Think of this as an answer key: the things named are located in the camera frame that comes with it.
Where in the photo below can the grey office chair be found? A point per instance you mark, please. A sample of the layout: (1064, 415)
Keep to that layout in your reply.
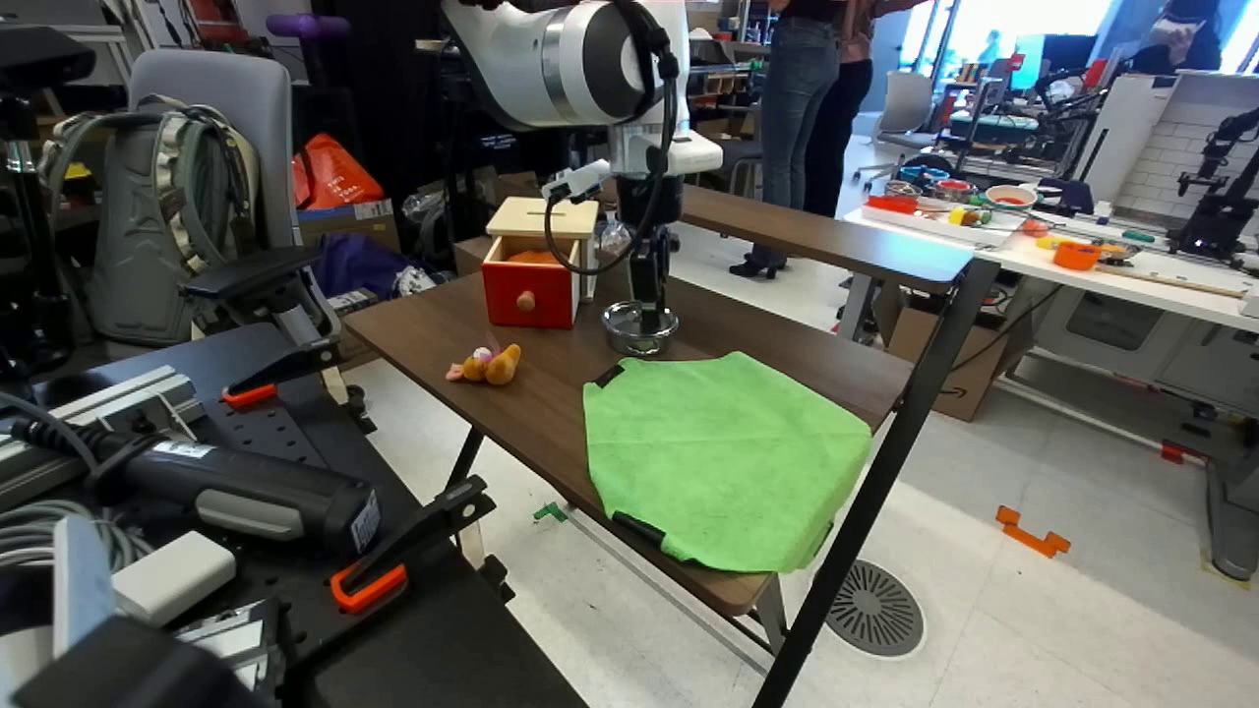
(250, 120)

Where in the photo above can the black camera on tripod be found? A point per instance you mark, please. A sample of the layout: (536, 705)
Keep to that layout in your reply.
(33, 160)

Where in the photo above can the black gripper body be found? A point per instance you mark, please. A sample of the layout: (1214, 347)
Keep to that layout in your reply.
(650, 210)

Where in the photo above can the green floor tape piece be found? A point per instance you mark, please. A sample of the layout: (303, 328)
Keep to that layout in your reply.
(552, 511)

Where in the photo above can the black robot arm on stand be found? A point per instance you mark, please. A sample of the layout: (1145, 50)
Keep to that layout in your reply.
(1221, 198)

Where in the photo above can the purple fabric bundle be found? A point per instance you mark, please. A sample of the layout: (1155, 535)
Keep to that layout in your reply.
(355, 265)

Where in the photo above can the red floor tape piece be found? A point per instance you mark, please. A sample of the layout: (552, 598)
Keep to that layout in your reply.
(1178, 455)

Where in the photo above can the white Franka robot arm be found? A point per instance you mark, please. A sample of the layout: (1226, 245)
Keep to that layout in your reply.
(526, 60)

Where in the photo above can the red wooden drawer box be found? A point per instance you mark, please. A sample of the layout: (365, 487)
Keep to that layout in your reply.
(532, 297)

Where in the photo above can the white rectangular adapter box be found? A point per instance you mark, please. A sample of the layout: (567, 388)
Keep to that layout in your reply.
(176, 574)

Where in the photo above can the small silver steel pot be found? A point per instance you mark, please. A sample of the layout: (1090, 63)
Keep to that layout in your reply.
(637, 345)

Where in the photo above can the clear plastic bottle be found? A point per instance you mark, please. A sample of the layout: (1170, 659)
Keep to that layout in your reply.
(606, 241)

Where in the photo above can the grey backpack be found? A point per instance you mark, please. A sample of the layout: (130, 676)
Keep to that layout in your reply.
(138, 237)

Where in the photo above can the round metal dish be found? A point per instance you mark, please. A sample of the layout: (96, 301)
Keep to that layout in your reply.
(614, 320)

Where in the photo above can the silver aluminium extrusion rail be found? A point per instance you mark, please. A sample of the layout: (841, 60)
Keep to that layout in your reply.
(93, 409)

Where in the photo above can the black clamp with orange trigger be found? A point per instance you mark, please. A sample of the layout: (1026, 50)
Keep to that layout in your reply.
(270, 380)
(396, 553)

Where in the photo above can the brown folding table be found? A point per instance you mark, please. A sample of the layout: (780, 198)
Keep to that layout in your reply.
(890, 457)

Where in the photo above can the cardboard box under white table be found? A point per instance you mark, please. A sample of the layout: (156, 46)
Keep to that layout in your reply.
(976, 356)

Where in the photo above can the orange block on white table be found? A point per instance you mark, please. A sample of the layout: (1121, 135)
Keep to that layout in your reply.
(1077, 257)

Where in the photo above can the raised brown wooden shelf board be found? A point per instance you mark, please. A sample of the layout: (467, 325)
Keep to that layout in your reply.
(813, 233)

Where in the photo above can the green microfiber cloth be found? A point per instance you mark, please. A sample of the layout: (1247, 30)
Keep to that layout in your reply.
(723, 457)

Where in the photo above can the white long work table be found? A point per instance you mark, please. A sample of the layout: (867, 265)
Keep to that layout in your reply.
(1142, 280)

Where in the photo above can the black handheld power device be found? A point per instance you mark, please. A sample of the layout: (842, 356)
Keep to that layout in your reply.
(250, 494)

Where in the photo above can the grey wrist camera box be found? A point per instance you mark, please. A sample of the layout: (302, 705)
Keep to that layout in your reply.
(574, 179)

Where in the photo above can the person in dark trousers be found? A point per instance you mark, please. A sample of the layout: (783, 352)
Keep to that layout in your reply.
(841, 120)

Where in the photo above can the person in grey jeans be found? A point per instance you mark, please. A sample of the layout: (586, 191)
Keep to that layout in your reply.
(797, 105)

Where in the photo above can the round metal floor drain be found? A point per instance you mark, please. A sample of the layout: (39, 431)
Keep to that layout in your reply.
(875, 609)

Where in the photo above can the yellow orange plush toy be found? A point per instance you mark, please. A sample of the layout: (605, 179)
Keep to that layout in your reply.
(488, 367)

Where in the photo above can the orange plastic bag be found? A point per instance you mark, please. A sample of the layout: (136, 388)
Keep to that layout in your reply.
(337, 179)

